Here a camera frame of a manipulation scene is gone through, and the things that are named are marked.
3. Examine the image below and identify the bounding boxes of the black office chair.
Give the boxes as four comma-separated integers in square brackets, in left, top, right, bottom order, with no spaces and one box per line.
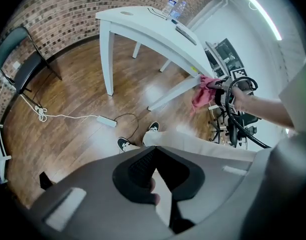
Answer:
[208,103,260,149]

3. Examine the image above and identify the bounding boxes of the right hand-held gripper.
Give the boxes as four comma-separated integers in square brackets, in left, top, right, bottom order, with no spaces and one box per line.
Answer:
[208,68,259,115]

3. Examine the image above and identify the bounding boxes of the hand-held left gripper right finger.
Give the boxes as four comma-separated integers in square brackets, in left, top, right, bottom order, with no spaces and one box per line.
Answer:
[155,145,255,240]

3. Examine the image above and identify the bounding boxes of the person's left shoe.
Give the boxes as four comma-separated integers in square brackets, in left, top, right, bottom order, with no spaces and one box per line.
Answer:
[117,137,133,154]

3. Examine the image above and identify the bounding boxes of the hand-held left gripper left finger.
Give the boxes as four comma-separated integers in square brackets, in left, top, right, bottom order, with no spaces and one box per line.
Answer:
[30,145,173,240]

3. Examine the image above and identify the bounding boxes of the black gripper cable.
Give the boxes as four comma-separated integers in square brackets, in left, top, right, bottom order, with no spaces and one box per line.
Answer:
[225,75,272,150]

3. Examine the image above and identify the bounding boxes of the black smartphone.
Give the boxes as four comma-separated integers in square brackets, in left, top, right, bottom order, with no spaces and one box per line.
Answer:
[175,25,198,46]

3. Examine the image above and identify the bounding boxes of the white table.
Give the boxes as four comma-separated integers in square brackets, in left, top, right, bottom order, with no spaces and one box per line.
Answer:
[95,5,218,112]

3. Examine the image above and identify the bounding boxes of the white power strip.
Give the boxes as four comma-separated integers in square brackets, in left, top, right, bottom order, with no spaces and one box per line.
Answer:
[96,115,117,128]

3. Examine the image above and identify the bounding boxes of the clear plastic water bottle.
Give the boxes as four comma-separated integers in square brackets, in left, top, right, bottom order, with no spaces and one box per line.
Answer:
[167,0,188,20]
[162,0,181,16]

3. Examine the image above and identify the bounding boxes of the ceiling light strip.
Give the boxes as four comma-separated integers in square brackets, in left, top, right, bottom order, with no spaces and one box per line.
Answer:
[243,0,283,42]

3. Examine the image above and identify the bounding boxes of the white equipment rack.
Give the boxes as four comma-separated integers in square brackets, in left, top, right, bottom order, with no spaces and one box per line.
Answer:
[204,37,246,79]

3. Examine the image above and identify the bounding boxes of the black flat pouch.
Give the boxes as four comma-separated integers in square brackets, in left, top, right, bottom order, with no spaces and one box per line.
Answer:
[39,171,54,192]

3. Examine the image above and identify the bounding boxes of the pink cloth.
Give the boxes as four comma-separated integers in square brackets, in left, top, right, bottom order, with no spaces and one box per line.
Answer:
[190,74,221,117]

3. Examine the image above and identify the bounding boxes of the person's left hand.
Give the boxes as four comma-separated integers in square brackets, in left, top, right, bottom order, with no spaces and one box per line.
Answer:
[150,177,161,207]

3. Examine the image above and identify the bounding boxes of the black folding chair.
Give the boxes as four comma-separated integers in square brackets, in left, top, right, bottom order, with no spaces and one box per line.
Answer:
[0,26,63,96]

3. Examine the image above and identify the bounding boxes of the white power cable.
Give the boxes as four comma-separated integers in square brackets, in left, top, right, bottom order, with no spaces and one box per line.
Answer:
[0,83,100,124]

